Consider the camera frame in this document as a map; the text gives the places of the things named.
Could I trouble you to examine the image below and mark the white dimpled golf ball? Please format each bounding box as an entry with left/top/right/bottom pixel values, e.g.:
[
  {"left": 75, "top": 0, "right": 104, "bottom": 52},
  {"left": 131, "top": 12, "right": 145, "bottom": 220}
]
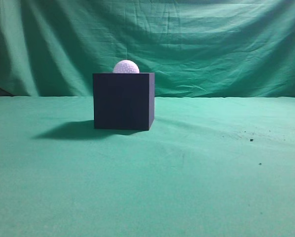
[{"left": 112, "top": 60, "right": 140, "bottom": 74}]

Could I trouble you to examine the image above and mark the dark blue cube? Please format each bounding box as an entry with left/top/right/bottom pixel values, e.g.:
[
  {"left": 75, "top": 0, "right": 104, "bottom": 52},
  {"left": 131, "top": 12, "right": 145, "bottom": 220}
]
[{"left": 93, "top": 73, "right": 155, "bottom": 131}]

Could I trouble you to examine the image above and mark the green cloth backdrop and cover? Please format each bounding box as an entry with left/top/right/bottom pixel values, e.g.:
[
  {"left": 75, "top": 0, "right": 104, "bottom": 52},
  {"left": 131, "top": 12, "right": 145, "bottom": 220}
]
[{"left": 0, "top": 0, "right": 295, "bottom": 237}]

